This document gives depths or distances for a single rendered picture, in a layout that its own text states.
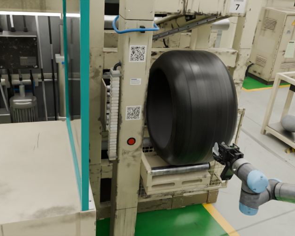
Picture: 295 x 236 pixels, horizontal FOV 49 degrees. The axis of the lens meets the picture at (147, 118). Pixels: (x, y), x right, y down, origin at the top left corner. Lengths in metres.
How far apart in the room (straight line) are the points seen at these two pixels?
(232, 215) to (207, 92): 1.66
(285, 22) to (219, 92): 4.50
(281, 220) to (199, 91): 1.86
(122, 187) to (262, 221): 1.53
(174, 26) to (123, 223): 1.16
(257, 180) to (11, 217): 0.84
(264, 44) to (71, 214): 5.52
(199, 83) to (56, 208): 0.85
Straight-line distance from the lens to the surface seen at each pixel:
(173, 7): 1.76
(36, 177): 1.08
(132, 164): 1.73
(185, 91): 1.46
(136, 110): 1.57
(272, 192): 1.43
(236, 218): 2.95
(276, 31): 6.01
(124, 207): 1.90
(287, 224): 3.08
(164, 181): 1.73
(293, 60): 6.40
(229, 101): 1.53
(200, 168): 1.80
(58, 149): 1.20
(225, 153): 1.43
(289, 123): 4.18
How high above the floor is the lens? 1.91
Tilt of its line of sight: 27 degrees down
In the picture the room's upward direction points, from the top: 5 degrees clockwise
